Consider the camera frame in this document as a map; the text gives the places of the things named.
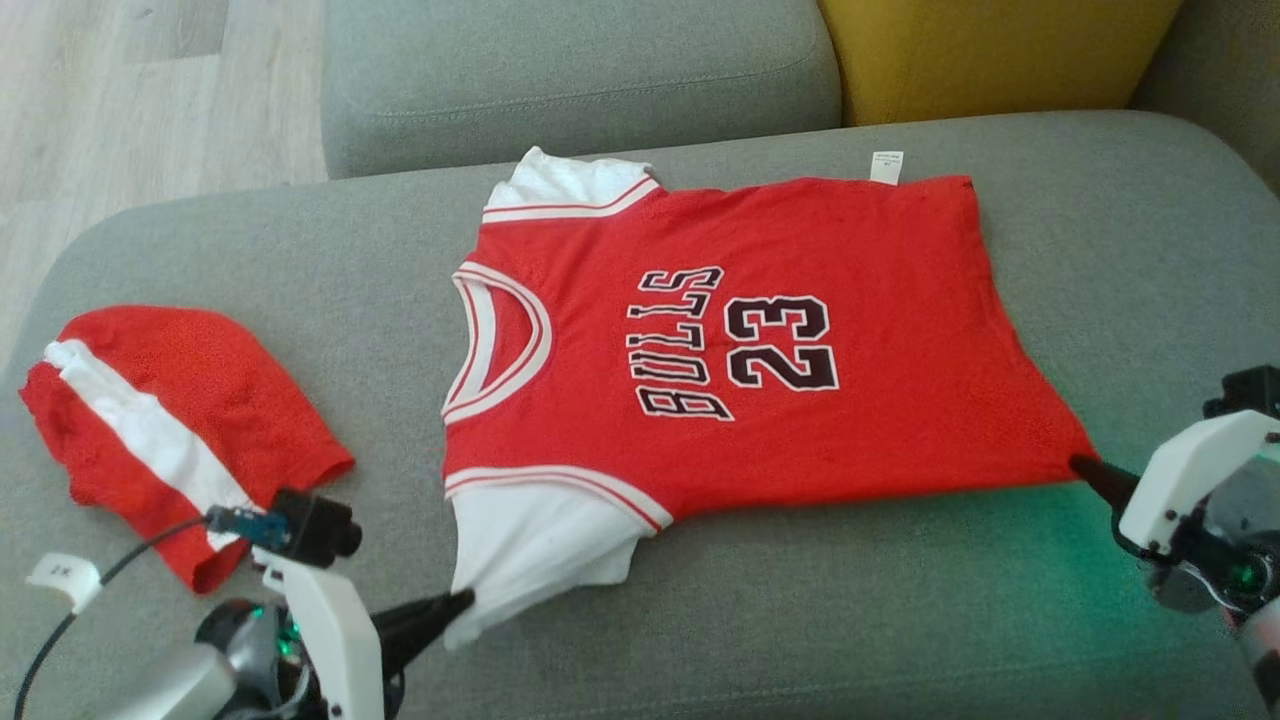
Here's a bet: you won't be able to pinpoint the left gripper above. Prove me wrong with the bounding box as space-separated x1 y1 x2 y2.
195 590 477 720

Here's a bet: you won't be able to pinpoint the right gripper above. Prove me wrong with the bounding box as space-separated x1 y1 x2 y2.
1068 450 1280 615

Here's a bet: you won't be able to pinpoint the red Bulls 23 jersey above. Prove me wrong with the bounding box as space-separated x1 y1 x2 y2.
440 145 1101 651

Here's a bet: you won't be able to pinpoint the red shorts with white stripe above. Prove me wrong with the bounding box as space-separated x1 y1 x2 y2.
18 305 356 596

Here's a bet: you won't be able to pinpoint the large grey sofa ottoman seat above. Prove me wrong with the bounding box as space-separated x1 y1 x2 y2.
0 110 1280 720

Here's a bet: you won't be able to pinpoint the taupe partition panel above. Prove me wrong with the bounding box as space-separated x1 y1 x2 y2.
1130 0 1280 196

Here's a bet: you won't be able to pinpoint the yellow sofa back cushion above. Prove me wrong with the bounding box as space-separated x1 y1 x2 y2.
818 0 1186 126

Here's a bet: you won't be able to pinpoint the grey sofa seat cushion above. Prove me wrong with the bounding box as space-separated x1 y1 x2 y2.
320 0 843 181

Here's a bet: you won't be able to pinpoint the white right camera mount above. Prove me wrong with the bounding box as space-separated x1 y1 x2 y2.
1118 408 1280 559

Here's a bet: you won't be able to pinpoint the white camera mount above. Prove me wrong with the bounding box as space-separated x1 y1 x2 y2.
1118 408 1280 559
250 545 386 720

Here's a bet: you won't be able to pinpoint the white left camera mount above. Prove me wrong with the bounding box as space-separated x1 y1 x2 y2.
250 545 386 720

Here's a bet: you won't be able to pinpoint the black cable with blue plug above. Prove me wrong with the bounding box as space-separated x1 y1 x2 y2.
12 505 293 720

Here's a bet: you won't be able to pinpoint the white cable label tag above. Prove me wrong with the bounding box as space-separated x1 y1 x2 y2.
25 553 103 614

